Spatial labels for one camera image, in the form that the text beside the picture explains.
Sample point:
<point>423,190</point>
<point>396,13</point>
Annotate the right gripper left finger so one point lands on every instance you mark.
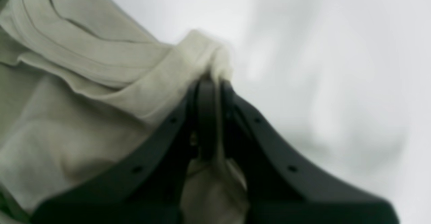
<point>146,186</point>

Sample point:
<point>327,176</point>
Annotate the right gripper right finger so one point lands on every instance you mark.
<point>284,187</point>

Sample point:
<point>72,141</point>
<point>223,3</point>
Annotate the beige T-shirt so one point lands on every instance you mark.
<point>82,85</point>

